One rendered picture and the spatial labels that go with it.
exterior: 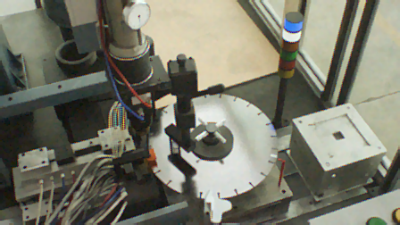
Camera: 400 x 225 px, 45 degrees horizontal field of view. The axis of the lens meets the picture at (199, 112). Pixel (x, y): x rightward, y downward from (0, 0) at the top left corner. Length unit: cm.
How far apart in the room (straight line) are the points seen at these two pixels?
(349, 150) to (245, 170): 30
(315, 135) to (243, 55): 52
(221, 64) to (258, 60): 13
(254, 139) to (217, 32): 70
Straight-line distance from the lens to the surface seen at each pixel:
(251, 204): 121
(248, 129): 122
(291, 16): 123
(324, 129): 132
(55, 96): 124
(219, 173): 114
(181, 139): 110
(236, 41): 177
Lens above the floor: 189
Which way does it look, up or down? 48 degrees down
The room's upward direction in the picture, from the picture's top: 1 degrees counter-clockwise
